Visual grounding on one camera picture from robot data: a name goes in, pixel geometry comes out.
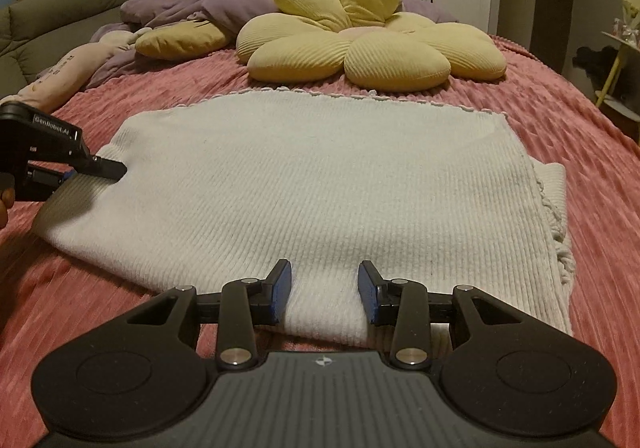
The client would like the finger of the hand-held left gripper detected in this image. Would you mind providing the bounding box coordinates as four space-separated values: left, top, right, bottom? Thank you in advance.
75 155 129 182
27 163 78 189

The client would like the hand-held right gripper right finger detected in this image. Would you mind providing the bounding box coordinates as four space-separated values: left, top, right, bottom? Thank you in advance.
357 260 506 371

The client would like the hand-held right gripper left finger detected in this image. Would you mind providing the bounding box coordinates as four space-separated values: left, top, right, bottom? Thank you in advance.
127 259 293 371

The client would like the white knitted sweater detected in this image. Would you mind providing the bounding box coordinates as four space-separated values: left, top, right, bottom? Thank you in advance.
32 86 577 348

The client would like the long pink plush toy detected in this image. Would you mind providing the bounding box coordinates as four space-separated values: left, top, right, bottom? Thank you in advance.
17 28 153 115

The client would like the olive green sofa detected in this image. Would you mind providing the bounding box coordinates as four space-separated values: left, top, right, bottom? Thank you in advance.
0 0 132 99

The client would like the yellow leaf-shaped cushion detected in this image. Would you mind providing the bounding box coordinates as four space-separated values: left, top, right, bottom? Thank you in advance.
135 20 232 61

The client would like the purple duvet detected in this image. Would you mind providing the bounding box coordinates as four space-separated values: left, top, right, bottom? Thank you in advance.
82 0 461 89

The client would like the pink ribbed blanket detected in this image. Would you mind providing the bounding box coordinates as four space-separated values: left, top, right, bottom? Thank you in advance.
0 34 640 448

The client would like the yellow flower-shaped pillow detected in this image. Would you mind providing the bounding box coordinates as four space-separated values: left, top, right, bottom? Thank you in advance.
236 0 508 91

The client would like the dark plush toy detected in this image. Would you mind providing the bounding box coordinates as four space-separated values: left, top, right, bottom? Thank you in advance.
572 45 620 74

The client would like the yellow side table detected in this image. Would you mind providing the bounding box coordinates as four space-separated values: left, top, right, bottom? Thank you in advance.
594 0 640 121

